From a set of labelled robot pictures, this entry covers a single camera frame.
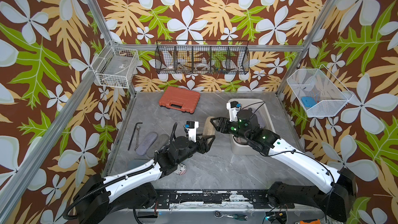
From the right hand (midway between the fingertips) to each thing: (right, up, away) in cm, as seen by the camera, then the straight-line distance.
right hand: (212, 120), depth 73 cm
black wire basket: (-4, +39, +26) cm, 47 cm away
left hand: (0, -7, 0) cm, 7 cm away
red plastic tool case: (-20, +12, +38) cm, 45 cm away
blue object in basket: (+51, +9, +8) cm, 53 cm away
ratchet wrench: (+3, -44, -1) cm, 44 cm away
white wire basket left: (-54, +30, +14) cm, 63 cm away
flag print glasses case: (-16, -26, +8) cm, 32 cm away
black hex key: (-49, -12, +25) cm, 57 cm away
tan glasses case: (-2, -4, -2) cm, 5 cm away
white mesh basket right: (+59, +15, +11) cm, 61 cm away
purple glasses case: (-38, -15, +18) cm, 44 cm away
